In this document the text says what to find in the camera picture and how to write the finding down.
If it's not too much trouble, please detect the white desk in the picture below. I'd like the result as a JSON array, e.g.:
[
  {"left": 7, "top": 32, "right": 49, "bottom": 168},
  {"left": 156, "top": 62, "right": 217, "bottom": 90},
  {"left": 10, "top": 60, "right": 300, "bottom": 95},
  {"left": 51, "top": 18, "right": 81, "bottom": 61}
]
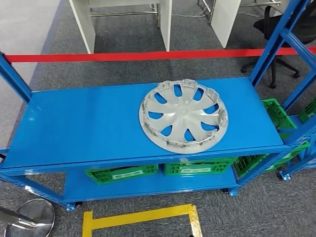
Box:
[
  {"left": 69, "top": 0, "right": 173, "bottom": 55},
  {"left": 210, "top": 0, "right": 282, "bottom": 49}
]

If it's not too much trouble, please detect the red barrier tape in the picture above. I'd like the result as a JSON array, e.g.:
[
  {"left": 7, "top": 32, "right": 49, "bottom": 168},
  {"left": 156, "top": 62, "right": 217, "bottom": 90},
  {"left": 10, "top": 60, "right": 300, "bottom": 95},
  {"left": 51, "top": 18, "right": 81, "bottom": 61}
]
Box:
[{"left": 4, "top": 46, "right": 316, "bottom": 63}]

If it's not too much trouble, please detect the green plastic crate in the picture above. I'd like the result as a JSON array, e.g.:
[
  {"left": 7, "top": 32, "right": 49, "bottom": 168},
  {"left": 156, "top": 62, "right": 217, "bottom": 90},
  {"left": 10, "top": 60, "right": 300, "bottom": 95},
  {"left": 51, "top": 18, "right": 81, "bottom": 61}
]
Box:
[
  {"left": 262, "top": 98, "right": 298, "bottom": 140},
  {"left": 299, "top": 98, "right": 316, "bottom": 124},
  {"left": 164, "top": 157, "right": 238, "bottom": 177},
  {"left": 232, "top": 141, "right": 311, "bottom": 179},
  {"left": 85, "top": 164, "right": 159, "bottom": 186}
]

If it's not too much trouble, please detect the blue metal shelf rack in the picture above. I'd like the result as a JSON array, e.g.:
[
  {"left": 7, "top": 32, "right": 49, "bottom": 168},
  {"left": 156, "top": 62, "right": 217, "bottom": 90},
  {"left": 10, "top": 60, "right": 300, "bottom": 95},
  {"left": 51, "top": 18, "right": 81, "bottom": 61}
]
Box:
[
  {"left": 278, "top": 95, "right": 316, "bottom": 181},
  {"left": 0, "top": 0, "right": 316, "bottom": 212}
]

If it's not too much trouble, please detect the silver wheel hubcap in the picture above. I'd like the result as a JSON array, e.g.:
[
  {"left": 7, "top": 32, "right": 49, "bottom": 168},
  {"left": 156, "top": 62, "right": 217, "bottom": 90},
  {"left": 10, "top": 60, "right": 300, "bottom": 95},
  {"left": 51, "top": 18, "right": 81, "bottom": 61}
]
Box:
[{"left": 139, "top": 79, "right": 229, "bottom": 155}]

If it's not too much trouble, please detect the black office chair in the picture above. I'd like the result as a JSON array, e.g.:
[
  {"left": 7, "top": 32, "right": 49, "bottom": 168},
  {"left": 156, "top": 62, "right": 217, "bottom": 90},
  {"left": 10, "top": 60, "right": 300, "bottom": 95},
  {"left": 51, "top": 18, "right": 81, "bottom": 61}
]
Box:
[{"left": 241, "top": 0, "right": 316, "bottom": 89}]

